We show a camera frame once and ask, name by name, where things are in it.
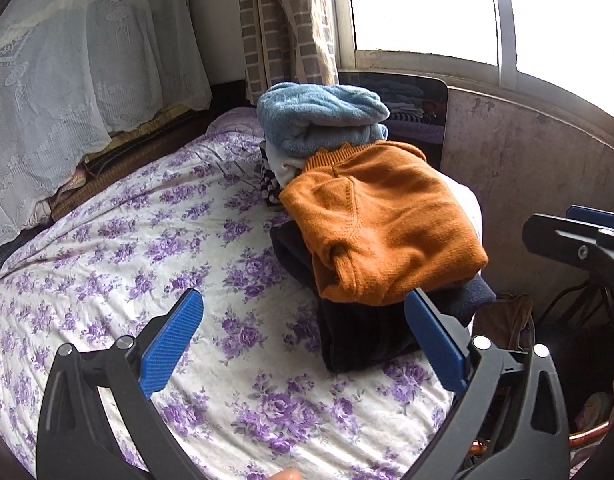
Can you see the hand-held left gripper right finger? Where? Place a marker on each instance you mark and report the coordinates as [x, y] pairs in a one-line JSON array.
[[437, 340]]

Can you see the orange knitted cat sweater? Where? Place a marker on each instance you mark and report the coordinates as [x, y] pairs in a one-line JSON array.
[[387, 220]]

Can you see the glossy black board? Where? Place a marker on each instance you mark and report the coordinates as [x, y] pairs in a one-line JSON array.
[[417, 115]]

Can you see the white lace cover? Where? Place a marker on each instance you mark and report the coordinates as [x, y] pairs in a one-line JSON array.
[[62, 85]]

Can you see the purple floral bedsheet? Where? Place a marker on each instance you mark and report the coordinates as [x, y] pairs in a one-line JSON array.
[[162, 240]]

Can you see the black white striped garment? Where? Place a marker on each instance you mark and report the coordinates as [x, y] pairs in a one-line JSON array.
[[269, 187]]

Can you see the dark navy garment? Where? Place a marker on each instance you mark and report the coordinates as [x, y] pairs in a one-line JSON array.
[[357, 335]]

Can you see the brown woven mat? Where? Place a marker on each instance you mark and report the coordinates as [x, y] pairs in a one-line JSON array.
[[127, 165]]

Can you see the blue fleece garment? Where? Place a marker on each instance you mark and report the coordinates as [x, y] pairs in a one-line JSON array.
[[312, 120]]

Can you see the brown curved rail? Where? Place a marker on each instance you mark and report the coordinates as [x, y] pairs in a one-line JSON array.
[[587, 435]]

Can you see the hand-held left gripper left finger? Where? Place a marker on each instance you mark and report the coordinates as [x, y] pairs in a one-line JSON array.
[[172, 340]]

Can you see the window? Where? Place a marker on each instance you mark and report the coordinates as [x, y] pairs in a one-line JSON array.
[[427, 5]]

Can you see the person's left hand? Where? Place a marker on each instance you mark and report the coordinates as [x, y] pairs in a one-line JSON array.
[[286, 475]]

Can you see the folded pale bedding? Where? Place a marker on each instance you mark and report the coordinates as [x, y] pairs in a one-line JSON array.
[[62, 197]]

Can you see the brown bag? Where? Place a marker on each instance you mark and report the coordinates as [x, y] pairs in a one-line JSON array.
[[507, 320]]

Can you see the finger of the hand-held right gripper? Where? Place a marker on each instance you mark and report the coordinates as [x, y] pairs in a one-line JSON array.
[[562, 240], [594, 216]]

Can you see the white folded garment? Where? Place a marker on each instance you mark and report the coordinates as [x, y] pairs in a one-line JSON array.
[[287, 167]]

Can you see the dark cloth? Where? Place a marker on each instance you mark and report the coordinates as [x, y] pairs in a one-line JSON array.
[[12, 257]]

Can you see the brick pattern curtain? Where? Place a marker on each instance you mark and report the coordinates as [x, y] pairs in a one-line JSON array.
[[277, 25]]

